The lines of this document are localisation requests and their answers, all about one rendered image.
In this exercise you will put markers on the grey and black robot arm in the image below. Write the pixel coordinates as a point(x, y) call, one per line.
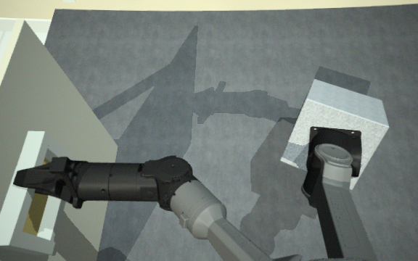
point(169, 181)

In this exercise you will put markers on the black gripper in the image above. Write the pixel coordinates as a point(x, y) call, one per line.
point(83, 181)

